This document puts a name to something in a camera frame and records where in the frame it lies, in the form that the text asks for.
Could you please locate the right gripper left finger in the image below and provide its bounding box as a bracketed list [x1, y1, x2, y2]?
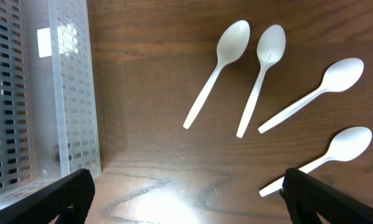
[0, 169, 95, 224]

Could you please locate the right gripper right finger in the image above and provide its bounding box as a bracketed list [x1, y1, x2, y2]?
[280, 168, 373, 224]

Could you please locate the white spoon of four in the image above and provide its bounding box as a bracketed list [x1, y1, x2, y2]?
[258, 58, 364, 134]
[236, 24, 286, 138]
[183, 20, 250, 129]
[258, 126, 373, 198]

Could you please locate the clear plastic basket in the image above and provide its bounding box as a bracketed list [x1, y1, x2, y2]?
[0, 0, 102, 210]

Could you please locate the white spoon leftmost of four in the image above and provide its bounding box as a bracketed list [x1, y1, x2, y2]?
[183, 20, 250, 129]

